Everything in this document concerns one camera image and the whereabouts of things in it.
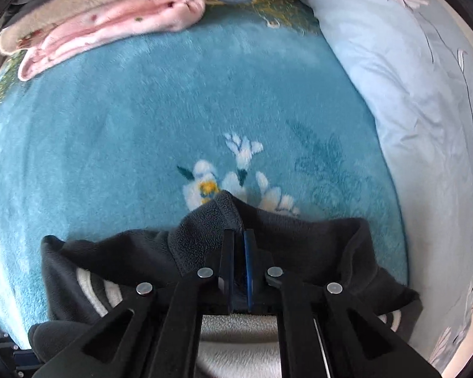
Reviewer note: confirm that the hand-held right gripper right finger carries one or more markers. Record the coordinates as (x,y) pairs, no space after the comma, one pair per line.
(249,260)

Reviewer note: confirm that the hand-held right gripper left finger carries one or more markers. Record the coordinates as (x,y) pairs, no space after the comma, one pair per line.
(228,260)

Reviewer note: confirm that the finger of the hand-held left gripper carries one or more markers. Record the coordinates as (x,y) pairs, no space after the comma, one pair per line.
(23,359)

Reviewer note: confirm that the black fleece jacket white stripes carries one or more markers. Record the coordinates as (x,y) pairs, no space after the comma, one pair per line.
(307,244)

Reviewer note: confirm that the teal floral blanket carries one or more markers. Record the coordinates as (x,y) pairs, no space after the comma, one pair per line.
(142,126)

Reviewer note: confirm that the light blue floral duvet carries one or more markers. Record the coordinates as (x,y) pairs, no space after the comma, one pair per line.
(398,67)

